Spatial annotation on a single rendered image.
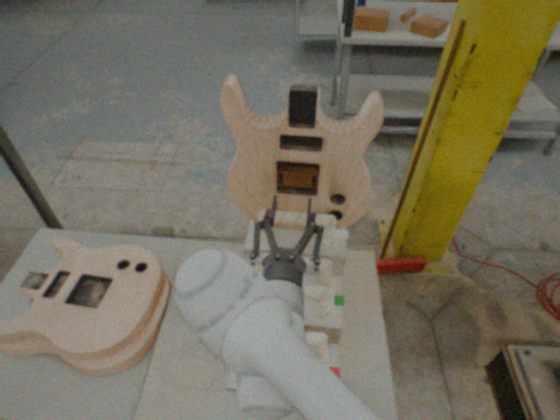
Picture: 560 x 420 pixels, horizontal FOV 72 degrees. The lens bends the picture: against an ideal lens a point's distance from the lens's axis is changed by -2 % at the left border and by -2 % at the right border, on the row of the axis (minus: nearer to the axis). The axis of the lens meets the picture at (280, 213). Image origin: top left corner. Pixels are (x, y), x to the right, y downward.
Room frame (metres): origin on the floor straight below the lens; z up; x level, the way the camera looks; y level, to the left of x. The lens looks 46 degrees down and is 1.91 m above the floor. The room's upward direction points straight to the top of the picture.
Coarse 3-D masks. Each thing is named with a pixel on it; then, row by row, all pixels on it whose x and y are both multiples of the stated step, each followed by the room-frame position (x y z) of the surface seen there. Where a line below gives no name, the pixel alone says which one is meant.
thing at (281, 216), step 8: (264, 216) 0.66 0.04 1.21; (280, 216) 0.66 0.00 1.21; (288, 216) 0.66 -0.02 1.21; (296, 216) 0.66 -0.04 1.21; (304, 216) 0.66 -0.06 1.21; (320, 216) 0.66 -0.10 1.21; (328, 216) 0.66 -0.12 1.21; (304, 224) 0.65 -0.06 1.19; (320, 224) 0.65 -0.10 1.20; (328, 224) 0.64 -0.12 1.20
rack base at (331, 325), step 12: (312, 276) 0.61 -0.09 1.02; (336, 276) 0.61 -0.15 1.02; (336, 288) 0.57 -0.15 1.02; (312, 300) 0.54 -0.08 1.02; (312, 312) 0.50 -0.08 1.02; (336, 312) 0.50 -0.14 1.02; (312, 324) 0.47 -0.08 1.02; (324, 324) 0.47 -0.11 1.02; (336, 324) 0.47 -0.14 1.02; (336, 336) 0.46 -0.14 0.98
